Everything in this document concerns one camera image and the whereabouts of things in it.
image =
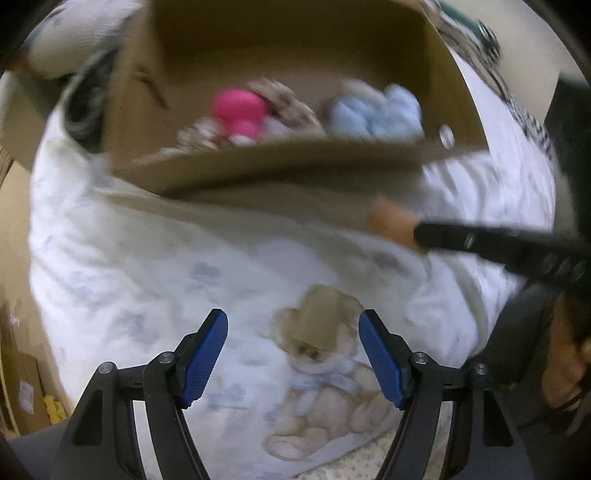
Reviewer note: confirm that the teal pillow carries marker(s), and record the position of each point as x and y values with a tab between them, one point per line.
471	23

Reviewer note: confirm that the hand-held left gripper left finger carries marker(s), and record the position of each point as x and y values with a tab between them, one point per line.
205	355

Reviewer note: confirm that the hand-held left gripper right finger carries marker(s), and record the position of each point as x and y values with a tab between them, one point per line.
381	355

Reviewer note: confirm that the person's right hand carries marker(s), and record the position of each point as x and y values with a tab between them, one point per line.
565	369

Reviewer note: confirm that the cream floral scrunchie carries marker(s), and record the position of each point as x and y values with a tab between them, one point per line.
203	134

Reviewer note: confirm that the peach foam sponge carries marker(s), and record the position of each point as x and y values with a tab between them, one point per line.
392	221

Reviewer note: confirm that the brown cardboard box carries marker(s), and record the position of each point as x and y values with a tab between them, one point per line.
300	55

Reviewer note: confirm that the beige nightstand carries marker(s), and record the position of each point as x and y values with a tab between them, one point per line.
21	124

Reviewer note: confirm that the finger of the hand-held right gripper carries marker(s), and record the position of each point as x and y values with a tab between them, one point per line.
485	242

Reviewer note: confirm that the light blue fluffy scrunchie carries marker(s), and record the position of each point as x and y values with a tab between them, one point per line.
376	113

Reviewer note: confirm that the patterned knit blanket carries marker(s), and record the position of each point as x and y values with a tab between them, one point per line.
517	97

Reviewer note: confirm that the camouflage blanket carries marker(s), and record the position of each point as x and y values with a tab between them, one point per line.
90	106

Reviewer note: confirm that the brown floral scrunchie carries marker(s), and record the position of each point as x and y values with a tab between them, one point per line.
288	104

